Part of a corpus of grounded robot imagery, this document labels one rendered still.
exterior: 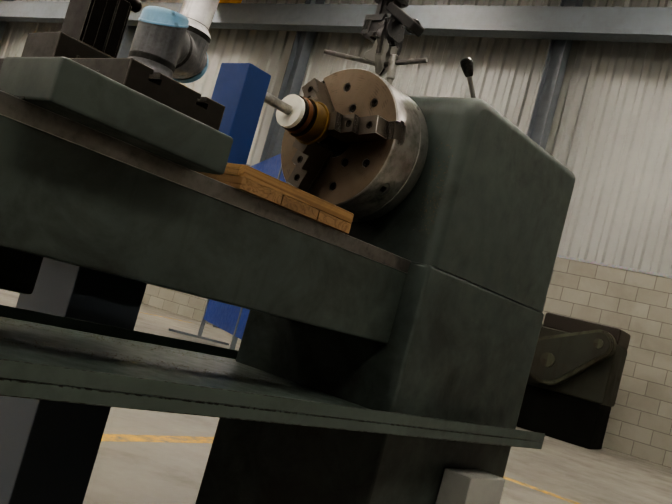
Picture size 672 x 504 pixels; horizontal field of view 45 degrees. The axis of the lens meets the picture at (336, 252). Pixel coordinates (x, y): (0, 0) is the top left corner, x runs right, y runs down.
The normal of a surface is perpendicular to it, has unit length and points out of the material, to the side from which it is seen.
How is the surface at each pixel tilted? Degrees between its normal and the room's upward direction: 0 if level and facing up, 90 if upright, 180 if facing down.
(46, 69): 90
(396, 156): 99
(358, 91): 90
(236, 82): 90
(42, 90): 90
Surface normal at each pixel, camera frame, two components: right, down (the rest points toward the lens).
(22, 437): -0.58, -0.22
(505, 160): 0.76, 0.15
